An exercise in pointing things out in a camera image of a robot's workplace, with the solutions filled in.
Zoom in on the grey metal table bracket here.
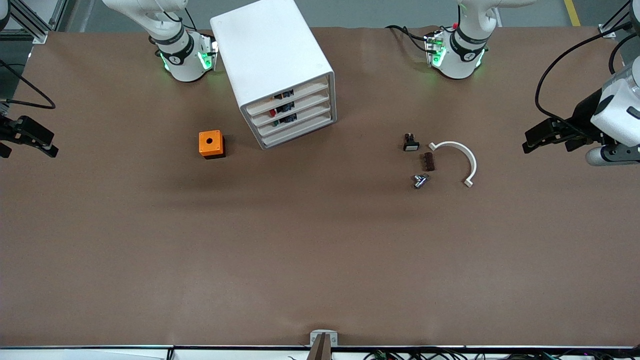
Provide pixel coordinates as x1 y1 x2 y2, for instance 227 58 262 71
310 330 338 347

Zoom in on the orange box with hole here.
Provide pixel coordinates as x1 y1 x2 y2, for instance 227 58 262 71
198 130 226 160

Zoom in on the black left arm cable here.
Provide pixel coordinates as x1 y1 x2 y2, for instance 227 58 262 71
535 30 640 133

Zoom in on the black cable bundle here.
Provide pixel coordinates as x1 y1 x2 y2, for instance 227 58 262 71
362 347 640 360

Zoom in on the black base cable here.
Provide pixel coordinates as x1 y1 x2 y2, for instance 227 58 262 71
385 25 432 53

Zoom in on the aluminium frame profile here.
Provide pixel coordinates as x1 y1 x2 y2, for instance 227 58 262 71
0 0 76 45
597 0 640 40

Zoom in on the white curved plastic bracket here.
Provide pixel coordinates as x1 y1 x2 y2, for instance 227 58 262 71
428 141 478 188

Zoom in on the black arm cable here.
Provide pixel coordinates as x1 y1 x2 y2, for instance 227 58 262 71
535 30 640 133
0 60 56 110

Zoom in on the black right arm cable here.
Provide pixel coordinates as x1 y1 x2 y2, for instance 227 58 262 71
0 60 56 110

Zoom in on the brown table cover sheet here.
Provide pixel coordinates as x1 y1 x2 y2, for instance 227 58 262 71
0 25 640 349

